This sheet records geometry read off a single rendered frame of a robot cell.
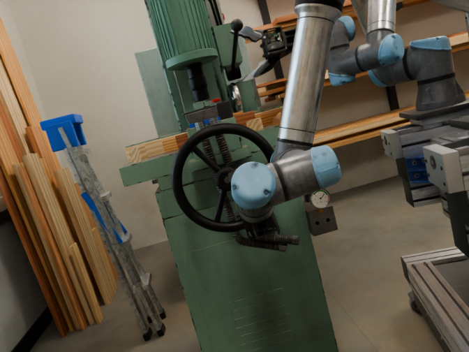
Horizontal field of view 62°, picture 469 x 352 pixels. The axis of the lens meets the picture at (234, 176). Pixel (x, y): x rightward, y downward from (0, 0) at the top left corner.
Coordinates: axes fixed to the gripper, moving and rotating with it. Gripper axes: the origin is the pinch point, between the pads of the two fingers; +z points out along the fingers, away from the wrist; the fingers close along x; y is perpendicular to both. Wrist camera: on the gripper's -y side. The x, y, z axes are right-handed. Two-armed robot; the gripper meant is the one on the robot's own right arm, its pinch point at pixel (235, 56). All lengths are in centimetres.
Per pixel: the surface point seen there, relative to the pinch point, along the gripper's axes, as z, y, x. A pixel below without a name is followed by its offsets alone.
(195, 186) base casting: 21.1, -5.4, 34.2
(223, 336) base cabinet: 25, -13, 83
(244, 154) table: 5.0, 5.1, 28.9
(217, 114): 9.8, 6.0, 16.3
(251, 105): -5.7, -33.2, 9.2
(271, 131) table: -5.6, -3.7, 23.7
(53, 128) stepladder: 81, -68, -8
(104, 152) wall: 104, -241, -19
